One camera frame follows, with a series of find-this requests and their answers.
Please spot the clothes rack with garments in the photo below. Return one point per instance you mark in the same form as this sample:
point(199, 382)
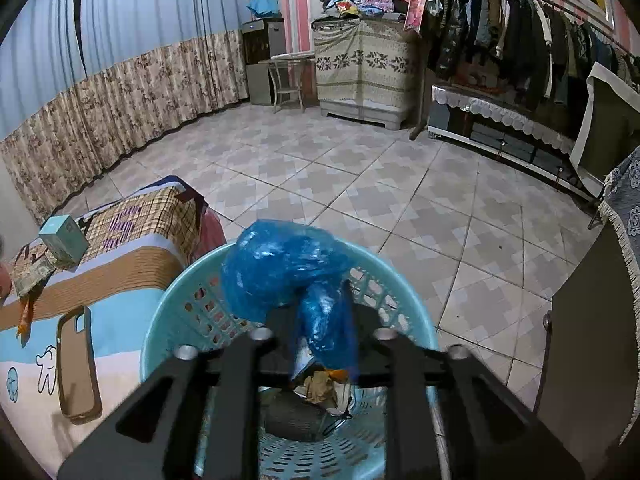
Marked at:
point(518, 56)

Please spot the cloth covered cabinet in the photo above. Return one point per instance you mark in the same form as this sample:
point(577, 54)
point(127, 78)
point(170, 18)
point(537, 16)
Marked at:
point(366, 69)

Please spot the pile of folded clothes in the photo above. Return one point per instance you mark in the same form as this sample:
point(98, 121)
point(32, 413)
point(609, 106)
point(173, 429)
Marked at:
point(392, 9)

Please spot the blue covered potted plant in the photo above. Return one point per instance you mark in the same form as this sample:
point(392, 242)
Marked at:
point(265, 8)

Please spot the small metal table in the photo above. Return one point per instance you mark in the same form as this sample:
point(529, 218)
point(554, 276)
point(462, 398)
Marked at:
point(286, 73)

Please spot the brown wrapper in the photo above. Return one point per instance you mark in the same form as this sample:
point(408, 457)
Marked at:
point(319, 388)

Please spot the grey water dispenser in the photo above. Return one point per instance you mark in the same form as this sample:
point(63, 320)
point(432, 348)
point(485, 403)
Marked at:
point(262, 40)

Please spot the pink mug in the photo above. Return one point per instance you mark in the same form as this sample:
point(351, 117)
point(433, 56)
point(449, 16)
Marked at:
point(5, 281)

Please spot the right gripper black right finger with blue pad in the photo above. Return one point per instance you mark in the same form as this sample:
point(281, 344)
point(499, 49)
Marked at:
point(447, 415)

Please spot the cartoon patterned blanket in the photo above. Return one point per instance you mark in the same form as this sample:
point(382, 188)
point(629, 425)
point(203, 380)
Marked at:
point(137, 246)

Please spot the brown phone case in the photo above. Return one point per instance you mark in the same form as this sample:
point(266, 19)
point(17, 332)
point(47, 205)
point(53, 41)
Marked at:
point(78, 389)

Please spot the low tv cabinet lace cover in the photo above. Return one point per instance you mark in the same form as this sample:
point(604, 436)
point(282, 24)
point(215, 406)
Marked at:
point(502, 134)

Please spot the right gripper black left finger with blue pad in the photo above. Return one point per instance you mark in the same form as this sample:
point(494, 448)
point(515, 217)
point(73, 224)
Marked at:
point(155, 432)

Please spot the dark wooden furniture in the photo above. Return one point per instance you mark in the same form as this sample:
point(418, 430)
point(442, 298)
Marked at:
point(588, 384)

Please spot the silver foil snack packet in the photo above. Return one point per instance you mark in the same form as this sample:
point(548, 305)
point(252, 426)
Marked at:
point(37, 272)

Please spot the orange snack wrapper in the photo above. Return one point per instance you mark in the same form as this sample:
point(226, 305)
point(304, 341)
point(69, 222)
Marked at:
point(23, 326)

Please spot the blue plastic bag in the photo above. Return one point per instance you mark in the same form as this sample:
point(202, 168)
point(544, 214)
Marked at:
point(276, 263)

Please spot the blue floral curtain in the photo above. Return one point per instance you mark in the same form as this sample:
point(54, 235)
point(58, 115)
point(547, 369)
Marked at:
point(85, 82)

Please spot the teal cardboard box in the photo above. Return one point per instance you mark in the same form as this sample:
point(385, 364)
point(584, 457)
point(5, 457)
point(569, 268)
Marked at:
point(64, 238)

